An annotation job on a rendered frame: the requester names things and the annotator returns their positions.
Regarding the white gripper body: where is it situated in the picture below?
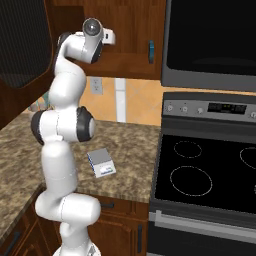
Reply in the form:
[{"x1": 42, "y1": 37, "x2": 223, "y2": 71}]
[{"x1": 108, "y1": 29, "x2": 117, "y2": 46}]

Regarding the wooden upper cabinet door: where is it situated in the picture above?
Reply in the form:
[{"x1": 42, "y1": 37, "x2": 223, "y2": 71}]
[{"x1": 83, "y1": 0, "x2": 167, "y2": 81}]

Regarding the glass-panel wooden cabinet door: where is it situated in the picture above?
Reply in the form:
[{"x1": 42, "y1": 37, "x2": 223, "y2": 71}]
[{"x1": 0, "y1": 0, "x2": 56, "y2": 130}]

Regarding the grey digital scale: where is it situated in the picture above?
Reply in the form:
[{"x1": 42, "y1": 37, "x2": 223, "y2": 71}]
[{"x1": 86, "y1": 148, "x2": 117, "y2": 179}]

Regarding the wooden lower cabinet door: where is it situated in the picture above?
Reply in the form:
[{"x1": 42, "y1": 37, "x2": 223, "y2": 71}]
[{"x1": 87, "y1": 215, "x2": 138, "y2": 256}]

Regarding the wooden corner lower cabinet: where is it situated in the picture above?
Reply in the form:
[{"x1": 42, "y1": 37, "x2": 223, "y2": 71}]
[{"x1": 0, "y1": 188, "x2": 63, "y2": 256}]

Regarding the black and grey microwave oven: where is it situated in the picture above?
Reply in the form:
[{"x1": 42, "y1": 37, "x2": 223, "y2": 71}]
[{"x1": 160, "y1": 0, "x2": 256, "y2": 93}]

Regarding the teal and tan small item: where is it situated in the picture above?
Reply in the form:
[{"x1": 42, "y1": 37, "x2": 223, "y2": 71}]
[{"x1": 27, "y1": 92, "x2": 54, "y2": 113}]

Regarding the black and steel stove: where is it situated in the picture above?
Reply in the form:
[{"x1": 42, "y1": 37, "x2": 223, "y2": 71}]
[{"x1": 146, "y1": 91, "x2": 256, "y2": 256}]

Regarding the wooden drawer front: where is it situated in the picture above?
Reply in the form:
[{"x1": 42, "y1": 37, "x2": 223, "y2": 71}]
[{"x1": 96, "y1": 195, "x2": 137, "y2": 217}]

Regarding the blue cabinet door handle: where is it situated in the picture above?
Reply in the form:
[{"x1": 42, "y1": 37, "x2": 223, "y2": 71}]
[{"x1": 148, "y1": 40, "x2": 155, "y2": 65}]

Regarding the white wall outlet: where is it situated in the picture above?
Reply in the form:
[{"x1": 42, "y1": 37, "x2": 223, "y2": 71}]
[{"x1": 89, "y1": 76, "x2": 104, "y2": 96}]

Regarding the white vertical wall strip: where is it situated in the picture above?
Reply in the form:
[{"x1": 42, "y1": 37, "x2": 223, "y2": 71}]
[{"x1": 114, "y1": 78, "x2": 127, "y2": 123}]

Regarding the black lower door handle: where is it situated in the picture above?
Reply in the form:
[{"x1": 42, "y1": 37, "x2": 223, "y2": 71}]
[{"x1": 137, "y1": 224, "x2": 143, "y2": 254}]

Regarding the steel oven door handle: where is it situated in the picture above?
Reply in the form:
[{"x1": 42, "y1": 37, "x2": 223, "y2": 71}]
[{"x1": 148, "y1": 211, "x2": 256, "y2": 245}]

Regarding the black corner cabinet handle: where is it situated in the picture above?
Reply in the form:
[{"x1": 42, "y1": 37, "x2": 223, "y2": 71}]
[{"x1": 2, "y1": 231, "x2": 22, "y2": 256}]

